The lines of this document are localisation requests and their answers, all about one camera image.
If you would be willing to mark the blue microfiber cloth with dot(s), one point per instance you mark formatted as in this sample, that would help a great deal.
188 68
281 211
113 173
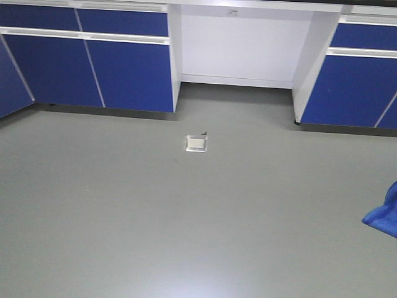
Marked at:
383 218

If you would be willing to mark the blue base cabinet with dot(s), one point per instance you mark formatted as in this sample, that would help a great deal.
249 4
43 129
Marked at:
105 54
346 74

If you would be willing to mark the silver floor outlet box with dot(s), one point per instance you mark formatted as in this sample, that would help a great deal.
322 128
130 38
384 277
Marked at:
196 143

